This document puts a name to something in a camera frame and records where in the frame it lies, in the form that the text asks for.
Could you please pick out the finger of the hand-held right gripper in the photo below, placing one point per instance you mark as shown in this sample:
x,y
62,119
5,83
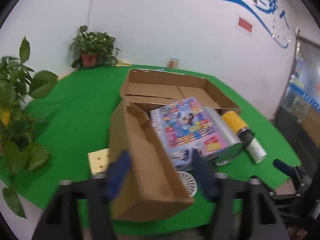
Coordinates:
x,y
282,195
282,166

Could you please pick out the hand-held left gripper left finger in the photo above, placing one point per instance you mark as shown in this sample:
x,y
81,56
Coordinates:
x,y
117,175

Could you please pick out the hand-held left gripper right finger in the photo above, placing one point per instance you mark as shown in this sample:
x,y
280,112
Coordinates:
x,y
202,175

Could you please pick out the yellow card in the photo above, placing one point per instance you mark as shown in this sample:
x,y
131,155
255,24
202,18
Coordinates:
x,y
98,161

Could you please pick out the white spray bottle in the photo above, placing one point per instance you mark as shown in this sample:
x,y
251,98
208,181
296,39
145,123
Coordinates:
x,y
256,151

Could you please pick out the cardboard box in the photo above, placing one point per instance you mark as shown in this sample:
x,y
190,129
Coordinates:
x,y
145,155

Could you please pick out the silver film roll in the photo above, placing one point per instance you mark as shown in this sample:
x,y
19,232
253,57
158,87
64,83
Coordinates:
x,y
222,135

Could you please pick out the colourful printed box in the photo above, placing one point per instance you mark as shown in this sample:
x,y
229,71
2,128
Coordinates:
x,y
185,122

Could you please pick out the dark jar with yellow label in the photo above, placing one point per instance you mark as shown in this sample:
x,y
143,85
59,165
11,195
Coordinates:
x,y
233,121

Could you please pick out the white round spoked object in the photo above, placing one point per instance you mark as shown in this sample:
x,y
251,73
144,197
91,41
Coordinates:
x,y
187,181

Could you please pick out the glass door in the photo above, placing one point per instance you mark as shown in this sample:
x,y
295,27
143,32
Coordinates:
x,y
300,100

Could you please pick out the green tablecloth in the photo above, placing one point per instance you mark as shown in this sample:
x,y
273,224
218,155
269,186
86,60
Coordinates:
x,y
75,100

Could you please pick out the blue flat packet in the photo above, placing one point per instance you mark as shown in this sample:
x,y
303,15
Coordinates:
x,y
160,69

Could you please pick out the glass jar with orange label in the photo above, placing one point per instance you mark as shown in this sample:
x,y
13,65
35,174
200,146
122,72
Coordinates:
x,y
173,63

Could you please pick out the potted plant in red pot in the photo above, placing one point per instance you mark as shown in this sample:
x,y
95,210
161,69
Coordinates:
x,y
88,58

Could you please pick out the large leafy green plant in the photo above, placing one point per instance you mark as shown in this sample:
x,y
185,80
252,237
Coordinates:
x,y
15,80

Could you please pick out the blue wall decal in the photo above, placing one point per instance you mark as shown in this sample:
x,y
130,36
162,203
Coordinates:
x,y
282,44

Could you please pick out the wall security camera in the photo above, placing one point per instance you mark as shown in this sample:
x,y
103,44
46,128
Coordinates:
x,y
297,30

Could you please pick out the red wall sign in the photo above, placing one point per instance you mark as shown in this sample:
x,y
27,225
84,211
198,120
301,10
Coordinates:
x,y
245,25

